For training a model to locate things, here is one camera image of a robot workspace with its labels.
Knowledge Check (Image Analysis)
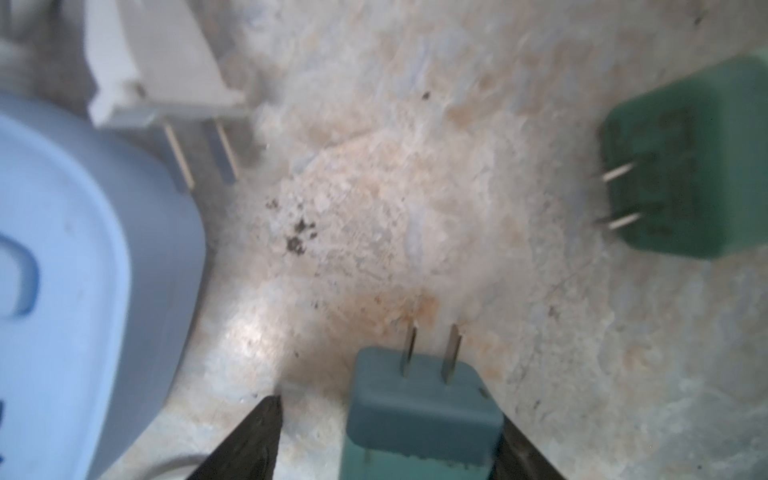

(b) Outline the teal plug adapter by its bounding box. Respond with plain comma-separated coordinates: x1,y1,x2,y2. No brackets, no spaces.
339,325,504,479

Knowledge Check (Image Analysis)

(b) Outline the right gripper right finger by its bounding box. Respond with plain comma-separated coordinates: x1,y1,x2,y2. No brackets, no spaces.
490,416,565,480

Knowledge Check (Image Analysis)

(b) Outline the blue square power socket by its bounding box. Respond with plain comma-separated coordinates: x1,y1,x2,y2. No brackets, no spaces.
1,93,206,479

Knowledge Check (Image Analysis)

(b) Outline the blue socket white cable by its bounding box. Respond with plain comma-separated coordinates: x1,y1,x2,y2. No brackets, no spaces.
0,0,256,193

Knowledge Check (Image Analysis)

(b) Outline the green plug adapter left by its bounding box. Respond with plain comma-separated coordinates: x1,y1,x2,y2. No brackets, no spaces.
600,47,767,260

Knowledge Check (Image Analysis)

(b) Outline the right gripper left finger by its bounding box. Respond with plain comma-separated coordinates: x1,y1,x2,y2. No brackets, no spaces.
188,395,283,480

